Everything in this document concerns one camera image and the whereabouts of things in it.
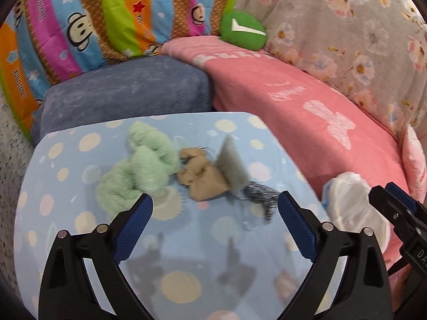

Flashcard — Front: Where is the blue polka dot tablecloth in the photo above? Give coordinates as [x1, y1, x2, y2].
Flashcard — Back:
[13, 111, 348, 320]

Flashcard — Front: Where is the grey cloth piece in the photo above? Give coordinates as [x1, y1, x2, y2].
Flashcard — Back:
[215, 135, 249, 197]

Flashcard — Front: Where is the green round cushion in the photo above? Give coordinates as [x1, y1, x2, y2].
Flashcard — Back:
[218, 10, 269, 53]

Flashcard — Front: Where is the light green fluffy cloth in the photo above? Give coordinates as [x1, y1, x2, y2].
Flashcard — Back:
[95, 122, 181, 216]

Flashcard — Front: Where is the pink blanket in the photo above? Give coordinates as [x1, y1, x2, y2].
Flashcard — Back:
[161, 37, 415, 305]

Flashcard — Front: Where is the pink pillow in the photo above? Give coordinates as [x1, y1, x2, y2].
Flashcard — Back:
[402, 125, 427, 204]

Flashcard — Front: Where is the grey floral blanket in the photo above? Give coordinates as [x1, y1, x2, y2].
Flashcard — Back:
[230, 0, 427, 141]

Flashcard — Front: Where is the striped monkey print quilt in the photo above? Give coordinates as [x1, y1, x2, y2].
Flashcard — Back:
[0, 0, 241, 141]

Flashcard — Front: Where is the beige cloth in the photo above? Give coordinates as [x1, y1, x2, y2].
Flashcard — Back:
[177, 147, 234, 202]

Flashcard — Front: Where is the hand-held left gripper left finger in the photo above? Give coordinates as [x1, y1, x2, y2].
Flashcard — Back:
[38, 193, 154, 320]

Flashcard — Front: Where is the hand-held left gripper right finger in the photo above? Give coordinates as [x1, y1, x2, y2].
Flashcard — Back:
[278, 191, 391, 320]

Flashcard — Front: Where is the blue-grey cushion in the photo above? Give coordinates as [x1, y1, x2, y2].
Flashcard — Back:
[31, 55, 214, 147]

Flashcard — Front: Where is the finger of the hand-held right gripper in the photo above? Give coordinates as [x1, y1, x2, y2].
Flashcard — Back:
[369, 186, 418, 228]
[384, 182, 427, 214]

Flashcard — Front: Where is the black white patterned sock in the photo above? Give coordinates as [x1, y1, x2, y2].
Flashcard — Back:
[242, 181, 281, 224]

